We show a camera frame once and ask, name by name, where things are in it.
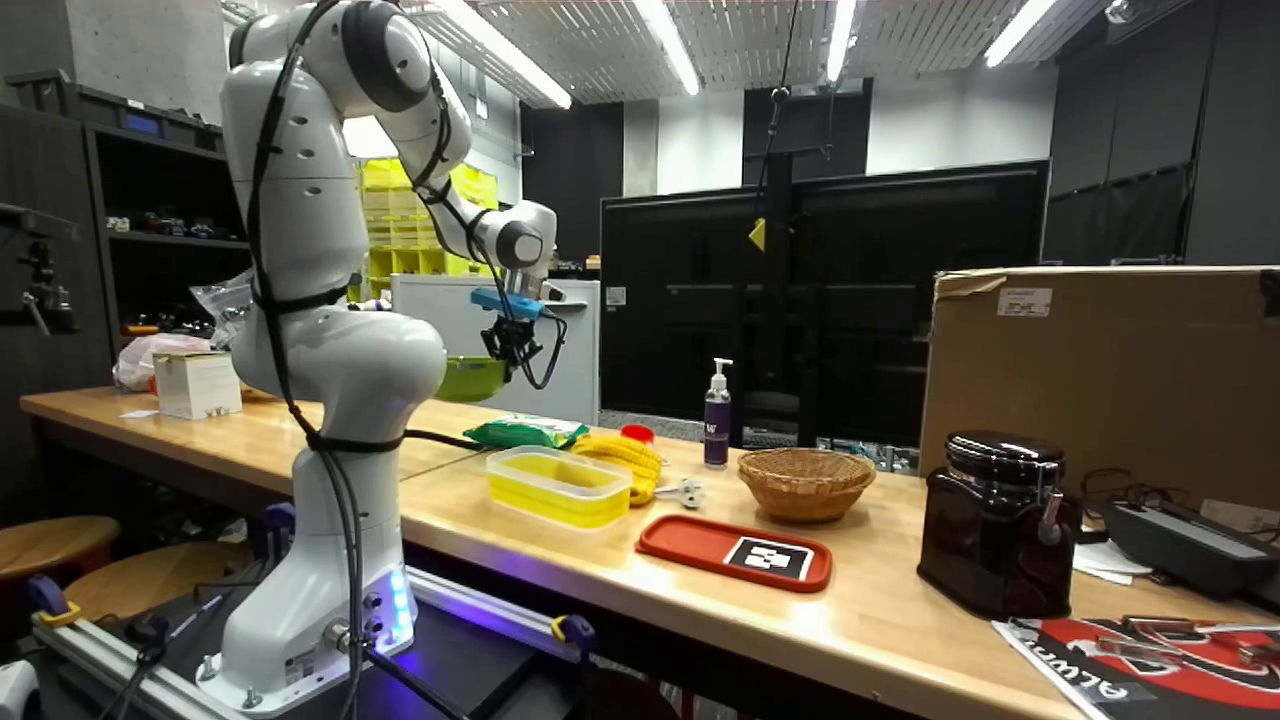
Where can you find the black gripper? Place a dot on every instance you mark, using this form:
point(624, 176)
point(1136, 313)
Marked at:
point(515, 335)

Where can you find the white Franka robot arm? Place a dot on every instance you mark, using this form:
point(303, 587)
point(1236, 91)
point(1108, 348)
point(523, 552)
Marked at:
point(306, 201)

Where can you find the white cabinet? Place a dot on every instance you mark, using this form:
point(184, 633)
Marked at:
point(573, 362)

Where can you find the green wet wipes packet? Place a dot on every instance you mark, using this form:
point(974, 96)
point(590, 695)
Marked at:
point(523, 435)

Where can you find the clear yellow tinted container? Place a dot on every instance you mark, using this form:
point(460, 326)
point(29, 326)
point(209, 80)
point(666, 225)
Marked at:
point(556, 486)

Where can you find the red measuring cup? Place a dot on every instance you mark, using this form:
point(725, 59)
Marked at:
point(639, 435)

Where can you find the yellow storage bin rack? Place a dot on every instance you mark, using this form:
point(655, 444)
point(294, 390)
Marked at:
point(394, 220)

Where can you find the purple hand sanitizer bottle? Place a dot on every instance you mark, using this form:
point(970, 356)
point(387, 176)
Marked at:
point(719, 415)

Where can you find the small white object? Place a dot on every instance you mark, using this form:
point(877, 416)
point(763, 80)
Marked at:
point(686, 493)

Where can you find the red tray with tag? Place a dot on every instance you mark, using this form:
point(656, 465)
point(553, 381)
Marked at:
point(706, 543)

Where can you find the small white box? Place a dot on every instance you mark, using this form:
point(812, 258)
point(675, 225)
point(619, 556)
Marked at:
point(198, 387)

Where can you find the ceiling light strip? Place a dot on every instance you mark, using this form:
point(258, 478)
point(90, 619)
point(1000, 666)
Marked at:
point(1023, 28)
point(666, 40)
point(843, 34)
point(503, 50)

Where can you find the woven wicker basket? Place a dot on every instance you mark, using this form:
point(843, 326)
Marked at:
point(807, 482)

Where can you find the large black screen panel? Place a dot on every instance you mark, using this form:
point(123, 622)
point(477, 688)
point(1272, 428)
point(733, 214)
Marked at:
point(866, 305)

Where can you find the white plastic bag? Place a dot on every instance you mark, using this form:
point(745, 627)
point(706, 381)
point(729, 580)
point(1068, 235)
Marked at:
point(144, 362)

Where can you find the round wooden stool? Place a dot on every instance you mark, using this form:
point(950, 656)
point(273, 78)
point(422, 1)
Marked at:
point(51, 544)
point(150, 580)

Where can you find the large cardboard box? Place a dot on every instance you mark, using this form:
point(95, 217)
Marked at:
point(1101, 387)

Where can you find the black flat device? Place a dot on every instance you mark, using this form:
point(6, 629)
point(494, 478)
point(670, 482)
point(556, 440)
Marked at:
point(1185, 544)

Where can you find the red black printed poster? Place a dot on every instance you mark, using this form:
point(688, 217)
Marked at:
point(1163, 660)

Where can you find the black camera stand pole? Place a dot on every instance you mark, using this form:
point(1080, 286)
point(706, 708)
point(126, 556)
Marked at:
point(782, 267)

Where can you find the wall tool rack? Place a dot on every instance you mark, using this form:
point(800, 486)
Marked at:
point(32, 273)

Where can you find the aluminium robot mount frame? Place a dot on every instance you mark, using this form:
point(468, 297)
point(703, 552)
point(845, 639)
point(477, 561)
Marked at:
point(123, 666)

